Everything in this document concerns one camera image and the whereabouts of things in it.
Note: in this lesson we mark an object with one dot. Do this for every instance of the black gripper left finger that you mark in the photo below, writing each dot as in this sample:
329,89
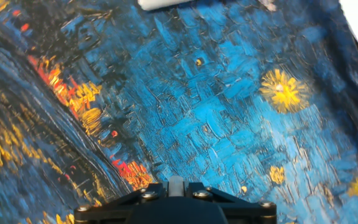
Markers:
149,194

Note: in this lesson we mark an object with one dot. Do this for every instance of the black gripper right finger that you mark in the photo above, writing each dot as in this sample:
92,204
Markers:
202,194

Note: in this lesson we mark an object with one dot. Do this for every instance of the starry night painted cloth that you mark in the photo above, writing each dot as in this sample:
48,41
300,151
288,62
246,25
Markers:
197,124

